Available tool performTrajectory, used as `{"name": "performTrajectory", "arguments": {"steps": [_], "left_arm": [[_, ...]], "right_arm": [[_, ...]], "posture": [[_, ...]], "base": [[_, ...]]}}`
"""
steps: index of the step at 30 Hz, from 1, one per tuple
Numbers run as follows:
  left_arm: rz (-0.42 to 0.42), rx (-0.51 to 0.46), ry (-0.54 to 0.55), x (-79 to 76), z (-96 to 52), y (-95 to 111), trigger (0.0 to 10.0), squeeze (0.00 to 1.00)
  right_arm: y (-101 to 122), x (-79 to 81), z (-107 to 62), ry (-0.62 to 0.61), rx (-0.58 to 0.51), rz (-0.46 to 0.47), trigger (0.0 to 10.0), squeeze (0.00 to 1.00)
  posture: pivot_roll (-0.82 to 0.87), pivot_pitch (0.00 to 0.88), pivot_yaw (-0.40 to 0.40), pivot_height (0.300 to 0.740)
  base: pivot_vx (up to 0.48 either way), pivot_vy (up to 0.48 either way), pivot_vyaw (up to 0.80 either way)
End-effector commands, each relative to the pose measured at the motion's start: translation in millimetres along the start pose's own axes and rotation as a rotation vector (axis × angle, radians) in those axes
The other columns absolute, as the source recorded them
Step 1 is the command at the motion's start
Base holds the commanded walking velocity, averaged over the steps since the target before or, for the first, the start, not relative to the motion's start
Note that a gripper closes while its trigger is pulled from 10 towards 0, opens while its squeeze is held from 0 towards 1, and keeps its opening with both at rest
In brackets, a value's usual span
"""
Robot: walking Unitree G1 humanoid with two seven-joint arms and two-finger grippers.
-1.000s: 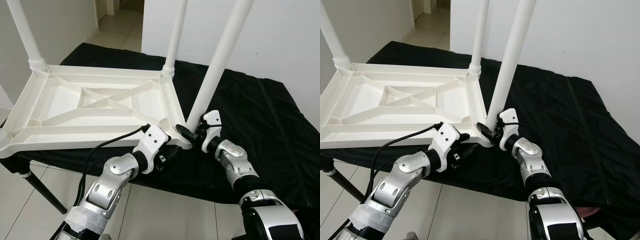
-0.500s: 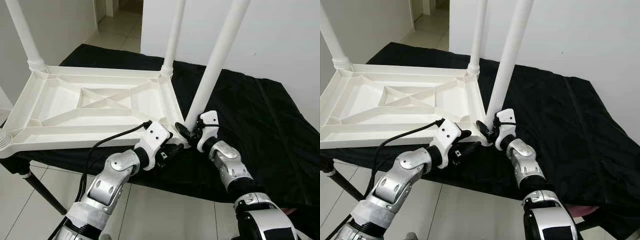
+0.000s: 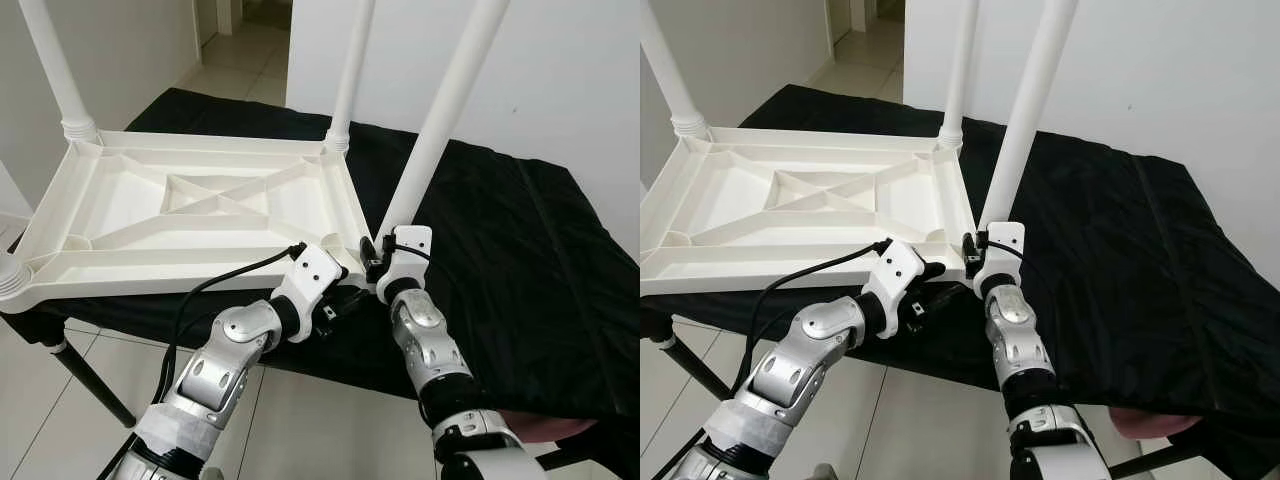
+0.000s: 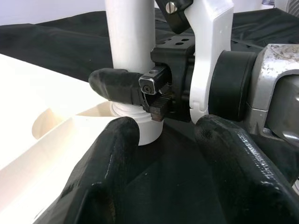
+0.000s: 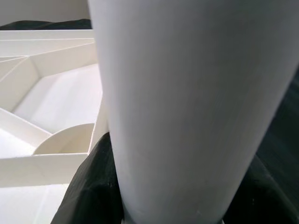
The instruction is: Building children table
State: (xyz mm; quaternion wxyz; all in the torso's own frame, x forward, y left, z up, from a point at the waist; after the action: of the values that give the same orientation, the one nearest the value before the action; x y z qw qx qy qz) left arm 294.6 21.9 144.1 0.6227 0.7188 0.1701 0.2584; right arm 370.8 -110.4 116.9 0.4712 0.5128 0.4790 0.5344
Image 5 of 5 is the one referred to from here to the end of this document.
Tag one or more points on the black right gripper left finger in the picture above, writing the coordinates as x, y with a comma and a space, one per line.
93, 182

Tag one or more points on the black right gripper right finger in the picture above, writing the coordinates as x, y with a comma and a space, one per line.
264, 200

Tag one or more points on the white plastic table top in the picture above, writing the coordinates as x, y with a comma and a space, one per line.
58, 98

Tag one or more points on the white plastic table leg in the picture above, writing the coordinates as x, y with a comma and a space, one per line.
187, 93

